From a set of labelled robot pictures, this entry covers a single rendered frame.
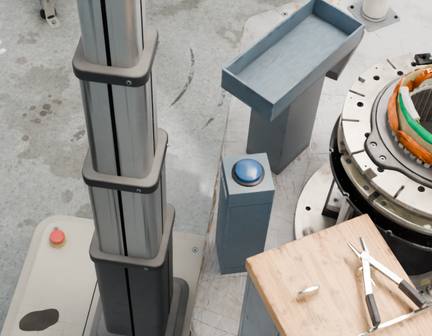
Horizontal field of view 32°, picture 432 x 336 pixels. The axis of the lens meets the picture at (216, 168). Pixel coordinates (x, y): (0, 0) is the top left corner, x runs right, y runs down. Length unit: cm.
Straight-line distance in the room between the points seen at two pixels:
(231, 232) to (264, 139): 26
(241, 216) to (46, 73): 163
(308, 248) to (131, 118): 33
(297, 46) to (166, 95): 131
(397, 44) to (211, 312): 76
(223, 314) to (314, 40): 50
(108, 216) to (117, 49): 41
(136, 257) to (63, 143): 107
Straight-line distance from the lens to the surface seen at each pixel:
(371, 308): 100
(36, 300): 193
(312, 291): 101
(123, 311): 170
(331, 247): 106
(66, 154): 248
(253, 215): 119
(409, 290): 102
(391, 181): 111
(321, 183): 144
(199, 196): 236
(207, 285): 134
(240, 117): 155
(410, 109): 111
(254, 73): 129
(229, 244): 125
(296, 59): 132
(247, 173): 114
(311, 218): 140
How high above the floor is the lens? 197
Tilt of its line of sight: 54 degrees down
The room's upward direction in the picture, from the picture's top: 4 degrees clockwise
